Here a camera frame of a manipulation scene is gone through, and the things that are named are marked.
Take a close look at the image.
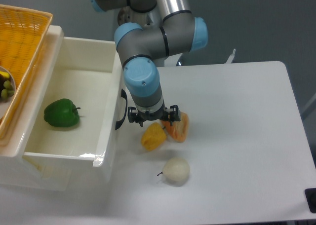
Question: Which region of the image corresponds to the white plate with fruit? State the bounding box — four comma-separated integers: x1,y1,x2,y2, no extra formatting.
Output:
0,66,16,120

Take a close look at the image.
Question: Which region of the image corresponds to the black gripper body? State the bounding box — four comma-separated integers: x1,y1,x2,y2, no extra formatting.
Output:
136,105,165,121

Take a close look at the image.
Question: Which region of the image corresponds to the white top drawer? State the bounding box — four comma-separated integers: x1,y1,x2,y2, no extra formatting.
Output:
24,37,123,182

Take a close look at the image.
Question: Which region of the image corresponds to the orange bread piece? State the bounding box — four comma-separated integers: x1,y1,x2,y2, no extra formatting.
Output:
161,112,190,143

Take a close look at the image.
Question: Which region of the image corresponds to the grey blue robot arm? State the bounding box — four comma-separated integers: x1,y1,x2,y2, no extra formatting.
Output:
90,0,208,124

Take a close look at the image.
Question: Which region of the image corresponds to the white pear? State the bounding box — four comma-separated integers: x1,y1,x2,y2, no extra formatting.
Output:
157,157,191,187

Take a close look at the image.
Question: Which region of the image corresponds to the white drawer cabinet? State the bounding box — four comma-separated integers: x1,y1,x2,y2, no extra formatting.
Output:
0,25,71,191

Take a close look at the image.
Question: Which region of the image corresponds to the yellow bell pepper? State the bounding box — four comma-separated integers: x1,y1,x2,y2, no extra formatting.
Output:
141,122,167,151

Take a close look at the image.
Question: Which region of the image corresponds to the black corner object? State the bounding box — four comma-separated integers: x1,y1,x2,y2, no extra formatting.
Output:
305,188,316,214

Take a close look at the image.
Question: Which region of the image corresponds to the black top drawer handle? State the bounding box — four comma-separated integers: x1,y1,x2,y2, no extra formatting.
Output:
115,88,128,130

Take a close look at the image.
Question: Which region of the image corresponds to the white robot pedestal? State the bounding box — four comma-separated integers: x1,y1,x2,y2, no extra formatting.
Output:
117,6,187,68

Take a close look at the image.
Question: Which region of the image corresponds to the green bell pepper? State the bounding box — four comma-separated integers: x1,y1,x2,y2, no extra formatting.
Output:
44,98,80,128

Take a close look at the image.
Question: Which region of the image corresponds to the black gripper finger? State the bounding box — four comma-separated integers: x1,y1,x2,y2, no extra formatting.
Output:
160,105,181,125
127,107,144,126

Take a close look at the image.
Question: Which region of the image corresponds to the yellow woven basket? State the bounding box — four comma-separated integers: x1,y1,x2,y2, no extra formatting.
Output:
0,4,53,139

